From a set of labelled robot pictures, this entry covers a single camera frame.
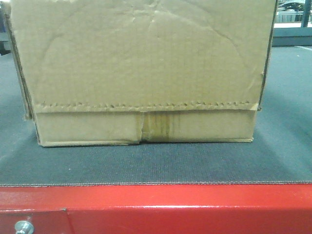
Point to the silver bolt on frame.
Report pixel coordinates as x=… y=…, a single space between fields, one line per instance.
x=24 y=227

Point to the red bracket plate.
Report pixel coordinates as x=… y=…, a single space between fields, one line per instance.
x=44 y=222

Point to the red conveyor frame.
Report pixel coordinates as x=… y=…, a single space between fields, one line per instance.
x=172 y=209

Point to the dark grey conveyor belt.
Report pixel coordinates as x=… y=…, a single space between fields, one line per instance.
x=281 y=151

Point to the grey background conveyor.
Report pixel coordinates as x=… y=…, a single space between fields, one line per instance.
x=293 y=23

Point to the brown cardboard carton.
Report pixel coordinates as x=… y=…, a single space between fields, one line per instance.
x=121 y=72

